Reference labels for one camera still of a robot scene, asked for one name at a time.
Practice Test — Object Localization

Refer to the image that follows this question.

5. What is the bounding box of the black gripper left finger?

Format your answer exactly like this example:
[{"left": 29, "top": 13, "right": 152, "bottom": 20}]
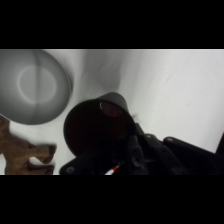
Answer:
[{"left": 59, "top": 133, "right": 148, "bottom": 176}]

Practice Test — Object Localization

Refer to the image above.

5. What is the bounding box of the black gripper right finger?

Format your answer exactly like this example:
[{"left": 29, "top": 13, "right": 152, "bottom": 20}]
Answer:
[{"left": 133, "top": 122, "right": 224, "bottom": 176}]

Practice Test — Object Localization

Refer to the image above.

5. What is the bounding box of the brown cup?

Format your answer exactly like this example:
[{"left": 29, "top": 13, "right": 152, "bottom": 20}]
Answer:
[{"left": 62, "top": 91, "right": 138, "bottom": 158}]

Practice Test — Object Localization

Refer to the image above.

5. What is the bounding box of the grey bowl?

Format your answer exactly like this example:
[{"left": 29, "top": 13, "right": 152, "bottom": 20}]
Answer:
[{"left": 0, "top": 49, "right": 73, "bottom": 126}]

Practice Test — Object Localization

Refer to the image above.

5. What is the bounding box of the brown plush animal toy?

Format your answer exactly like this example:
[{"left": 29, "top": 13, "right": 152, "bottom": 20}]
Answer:
[{"left": 0, "top": 114, "right": 58, "bottom": 176}]

